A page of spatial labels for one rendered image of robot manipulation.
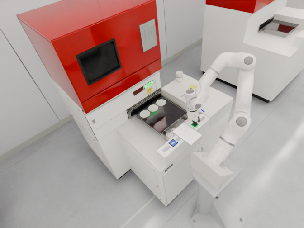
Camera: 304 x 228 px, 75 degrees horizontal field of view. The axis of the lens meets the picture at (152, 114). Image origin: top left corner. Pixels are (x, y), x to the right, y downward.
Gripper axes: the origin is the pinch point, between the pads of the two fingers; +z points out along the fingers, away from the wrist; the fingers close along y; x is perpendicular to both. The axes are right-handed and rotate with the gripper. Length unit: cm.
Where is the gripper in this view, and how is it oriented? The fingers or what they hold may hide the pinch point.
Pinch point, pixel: (195, 123)
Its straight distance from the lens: 171.0
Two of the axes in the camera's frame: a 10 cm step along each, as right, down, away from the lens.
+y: 6.2, 3.2, -7.1
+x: 7.4, -5.3, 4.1
